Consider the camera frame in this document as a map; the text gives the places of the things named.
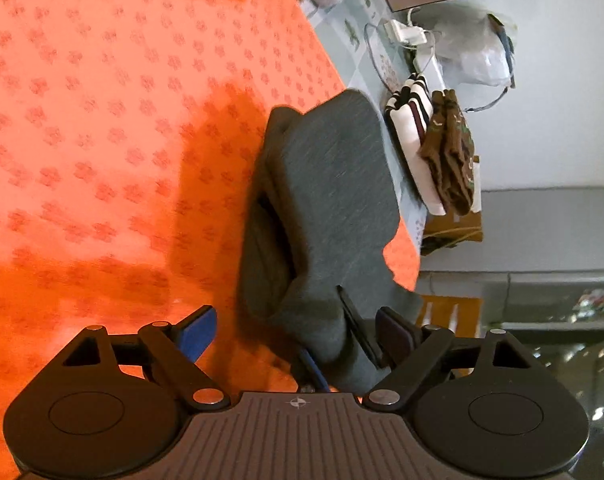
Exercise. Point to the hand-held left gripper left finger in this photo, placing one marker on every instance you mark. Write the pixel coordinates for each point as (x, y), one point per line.
(199, 332)

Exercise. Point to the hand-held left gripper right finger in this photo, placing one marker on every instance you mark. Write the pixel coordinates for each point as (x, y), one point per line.
(396, 332)

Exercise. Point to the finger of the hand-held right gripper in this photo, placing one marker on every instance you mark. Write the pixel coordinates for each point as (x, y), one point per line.
(359, 330)
(314, 370)

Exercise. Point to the grey pants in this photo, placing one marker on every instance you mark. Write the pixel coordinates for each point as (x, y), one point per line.
(332, 185)

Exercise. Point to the wooden slatted chair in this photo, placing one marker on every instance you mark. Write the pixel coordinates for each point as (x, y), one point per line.
(469, 310)

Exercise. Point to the silver refrigerator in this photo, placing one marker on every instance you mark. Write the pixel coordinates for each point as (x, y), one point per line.
(541, 230)

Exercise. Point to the brown patterned folded sweater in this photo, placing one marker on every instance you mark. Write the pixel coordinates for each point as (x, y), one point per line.
(451, 160)

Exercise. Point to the dark window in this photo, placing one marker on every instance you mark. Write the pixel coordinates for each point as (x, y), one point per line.
(581, 385)

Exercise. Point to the white striped folded sweater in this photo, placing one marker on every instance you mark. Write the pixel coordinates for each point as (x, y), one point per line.
(406, 130)

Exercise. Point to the orange patterned mat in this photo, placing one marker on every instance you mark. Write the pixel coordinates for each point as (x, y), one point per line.
(107, 135)

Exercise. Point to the floral checked tablecloth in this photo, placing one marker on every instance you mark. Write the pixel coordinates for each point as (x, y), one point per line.
(357, 60)

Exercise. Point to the white flat box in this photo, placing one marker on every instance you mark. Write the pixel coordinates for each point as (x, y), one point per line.
(424, 62)

